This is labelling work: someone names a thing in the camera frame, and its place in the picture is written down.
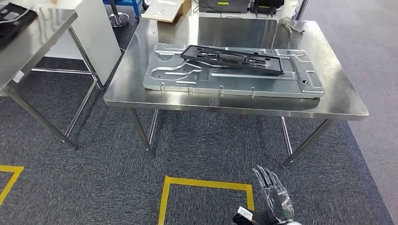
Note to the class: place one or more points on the black wheel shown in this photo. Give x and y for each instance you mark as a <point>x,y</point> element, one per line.
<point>146,3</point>

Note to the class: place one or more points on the yellow floor tape square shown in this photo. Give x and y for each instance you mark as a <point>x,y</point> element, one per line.
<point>202,183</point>

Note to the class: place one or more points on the white board panel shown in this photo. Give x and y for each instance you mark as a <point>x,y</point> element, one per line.
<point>99,40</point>

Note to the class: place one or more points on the steel table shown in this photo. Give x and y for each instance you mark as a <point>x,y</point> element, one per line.
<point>46,34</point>

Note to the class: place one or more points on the blue metal rack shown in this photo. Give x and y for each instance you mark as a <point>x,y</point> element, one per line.
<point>136,9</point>

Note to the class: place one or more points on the stamped grey metal plate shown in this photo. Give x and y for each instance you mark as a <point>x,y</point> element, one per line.
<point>236,85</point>

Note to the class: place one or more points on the silver chair base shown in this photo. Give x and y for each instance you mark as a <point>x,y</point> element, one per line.
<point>119,20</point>

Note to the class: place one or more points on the grey case with yellow label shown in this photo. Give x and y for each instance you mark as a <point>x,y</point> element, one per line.
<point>217,7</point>

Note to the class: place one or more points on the metal pole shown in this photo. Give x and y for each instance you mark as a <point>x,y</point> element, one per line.
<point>301,11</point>

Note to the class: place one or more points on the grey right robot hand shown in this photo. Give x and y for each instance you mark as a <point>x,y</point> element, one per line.
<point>276,198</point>

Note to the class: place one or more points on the small metal hand tool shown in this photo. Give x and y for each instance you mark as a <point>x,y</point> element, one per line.
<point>290,28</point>

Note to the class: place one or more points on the black device with yellow label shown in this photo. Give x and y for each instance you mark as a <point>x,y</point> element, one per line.
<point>267,4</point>

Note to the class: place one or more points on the white sticker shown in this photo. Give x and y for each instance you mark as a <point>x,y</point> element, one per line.
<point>18,76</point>

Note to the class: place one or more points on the steel workbench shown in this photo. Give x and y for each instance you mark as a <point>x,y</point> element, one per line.
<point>335,93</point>

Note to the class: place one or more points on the white plastic container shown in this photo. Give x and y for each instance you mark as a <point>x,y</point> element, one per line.
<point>290,9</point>

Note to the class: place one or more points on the cardboard box with white insert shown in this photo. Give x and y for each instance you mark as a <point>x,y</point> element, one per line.
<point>161,11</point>

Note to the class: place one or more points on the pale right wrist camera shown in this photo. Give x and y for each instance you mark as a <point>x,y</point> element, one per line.
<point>245,214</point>

